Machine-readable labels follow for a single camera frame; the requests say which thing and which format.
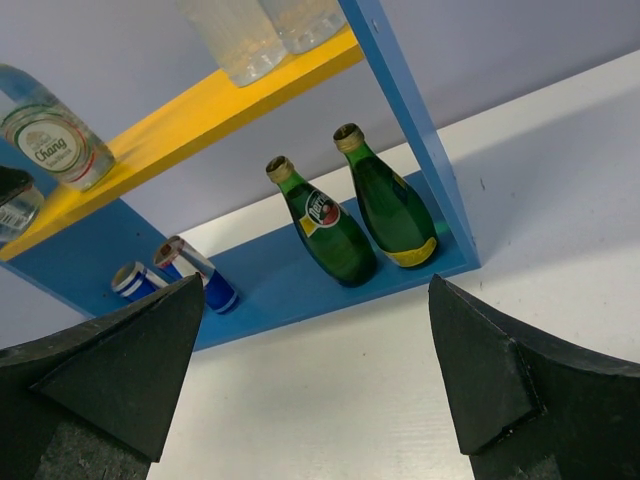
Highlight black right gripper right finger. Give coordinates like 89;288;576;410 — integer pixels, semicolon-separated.
429;276;639;479

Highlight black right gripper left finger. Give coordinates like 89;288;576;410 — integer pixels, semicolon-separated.
1;275;204;479

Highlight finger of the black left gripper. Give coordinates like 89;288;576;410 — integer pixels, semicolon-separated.
0;166;34;205

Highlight clear chang glass bottle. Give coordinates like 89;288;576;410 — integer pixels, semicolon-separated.
1;64;116;192

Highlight red bull can silver top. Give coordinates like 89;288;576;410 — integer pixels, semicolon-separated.
111;261;168;302

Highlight red bull can red tab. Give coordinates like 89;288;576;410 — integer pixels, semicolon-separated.
153;235;239;315

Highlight green perrier bottle yellow label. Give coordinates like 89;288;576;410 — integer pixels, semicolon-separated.
333;123;438;269

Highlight green perrier bottle red label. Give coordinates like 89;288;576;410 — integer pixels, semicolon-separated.
266;156;378;288

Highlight blue and yellow shelf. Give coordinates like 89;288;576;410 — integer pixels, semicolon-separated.
1;1;480;349

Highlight clear plastic bottle blue label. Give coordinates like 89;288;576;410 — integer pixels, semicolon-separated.
176;0;287;87

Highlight clear plastic bottle white text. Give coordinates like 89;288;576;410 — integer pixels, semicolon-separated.
258;0;346;54

